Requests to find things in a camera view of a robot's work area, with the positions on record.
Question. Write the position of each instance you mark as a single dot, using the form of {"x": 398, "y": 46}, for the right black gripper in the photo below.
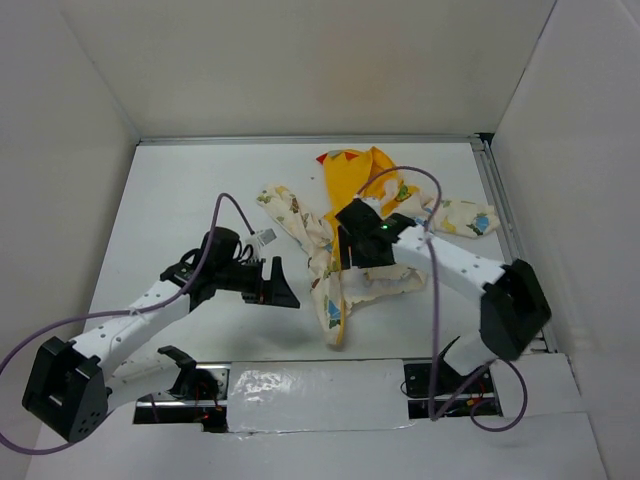
{"x": 346, "y": 241}

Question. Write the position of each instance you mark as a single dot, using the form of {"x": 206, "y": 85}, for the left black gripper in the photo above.
{"x": 275, "y": 291}

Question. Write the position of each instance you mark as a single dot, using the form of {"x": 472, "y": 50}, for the dinosaur print yellow-lined jacket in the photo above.
{"x": 351, "y": 174}

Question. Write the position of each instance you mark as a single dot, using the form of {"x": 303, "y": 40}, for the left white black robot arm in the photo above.
{"x": 74, "y": 385}

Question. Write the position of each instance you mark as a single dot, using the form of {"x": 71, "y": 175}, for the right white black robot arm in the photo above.
{"x": 512, "y": 306}

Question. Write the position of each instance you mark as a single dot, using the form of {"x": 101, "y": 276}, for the white tape sheet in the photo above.
{"x": 325, "y": 396}

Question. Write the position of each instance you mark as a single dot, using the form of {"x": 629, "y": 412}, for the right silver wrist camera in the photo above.
{"x": 374, "y": 203}

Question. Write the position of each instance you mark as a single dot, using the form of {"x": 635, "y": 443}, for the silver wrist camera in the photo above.
{"x": 263, "y": 237}
{"x": 374, "y": 203}

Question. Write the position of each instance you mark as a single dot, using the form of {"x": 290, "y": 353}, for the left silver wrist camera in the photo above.
{"x": 263, "y": 237}

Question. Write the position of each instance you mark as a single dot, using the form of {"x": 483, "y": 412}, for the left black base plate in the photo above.
{"x": 202, "y": 402}

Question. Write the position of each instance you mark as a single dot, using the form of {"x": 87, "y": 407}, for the aluminium frame rail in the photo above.
{"x": 175, "y": 189}

